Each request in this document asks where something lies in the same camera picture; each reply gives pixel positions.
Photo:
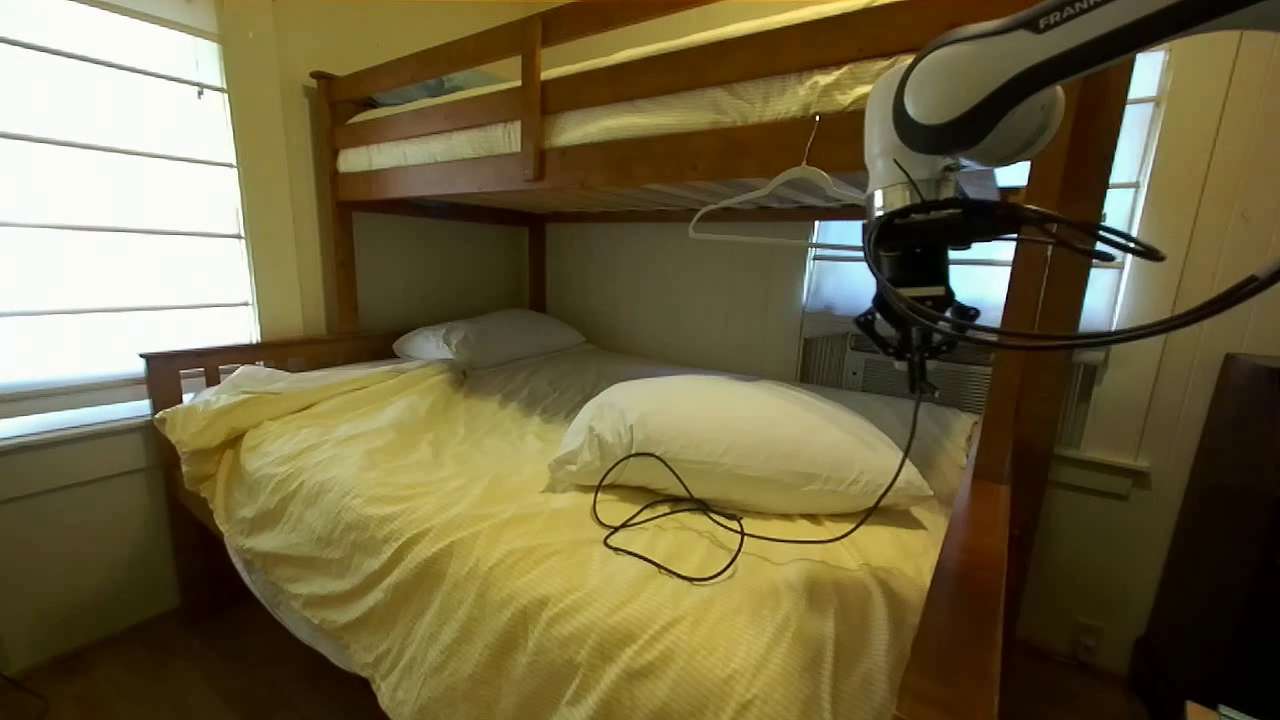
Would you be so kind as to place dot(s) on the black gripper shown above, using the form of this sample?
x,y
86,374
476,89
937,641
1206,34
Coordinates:
x,y
927,266

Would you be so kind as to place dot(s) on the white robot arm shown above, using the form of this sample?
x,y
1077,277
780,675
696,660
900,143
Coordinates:
x,y
986,82

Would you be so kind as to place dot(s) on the white air conditioner unit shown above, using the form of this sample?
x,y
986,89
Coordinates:
x,y
852,366

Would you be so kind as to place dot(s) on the window behind bed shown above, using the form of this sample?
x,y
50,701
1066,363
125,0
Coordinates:
x,y
842,285

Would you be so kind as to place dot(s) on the large white pillow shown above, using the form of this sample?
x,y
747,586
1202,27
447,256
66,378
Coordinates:
x,y
747,444

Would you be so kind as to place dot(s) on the white plastic hanger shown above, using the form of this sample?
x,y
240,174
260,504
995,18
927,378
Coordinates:
x,y
802,183

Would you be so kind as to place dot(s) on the bunk mattress with yellow sheet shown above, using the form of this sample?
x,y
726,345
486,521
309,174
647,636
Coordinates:
x,y
694,112

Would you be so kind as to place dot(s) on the dark wooden furniture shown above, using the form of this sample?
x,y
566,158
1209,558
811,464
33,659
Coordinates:
x,y
1221,532

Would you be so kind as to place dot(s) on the small white pillow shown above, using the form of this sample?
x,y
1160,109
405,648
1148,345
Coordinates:
x,y
493,339

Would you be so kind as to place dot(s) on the yellow blanket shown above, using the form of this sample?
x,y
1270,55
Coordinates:
x,y
440,532

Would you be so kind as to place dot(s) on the white window blinds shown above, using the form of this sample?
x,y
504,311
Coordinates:
x,y
123,200

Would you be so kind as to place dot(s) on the wooden bunk bed frame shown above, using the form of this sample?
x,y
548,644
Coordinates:
x,y
440,112

